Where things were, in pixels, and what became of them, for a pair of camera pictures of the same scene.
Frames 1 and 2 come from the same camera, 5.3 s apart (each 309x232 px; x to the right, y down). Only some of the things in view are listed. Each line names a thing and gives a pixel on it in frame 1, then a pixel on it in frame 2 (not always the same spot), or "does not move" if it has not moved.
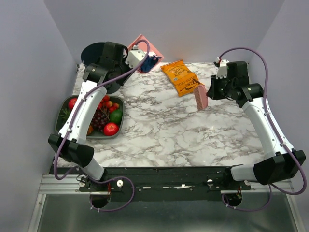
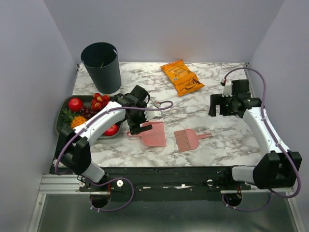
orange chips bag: (184, 80) does not move
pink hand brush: (201, 96) to (187, 138)
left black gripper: (122, 81) to (134, 127)
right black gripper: (212, 92) to (217, 99)
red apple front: (110, 129) does not move
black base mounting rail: (163, 179) does not move
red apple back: (71, 102) does not move
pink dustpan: (143, 46) to (154, 137)
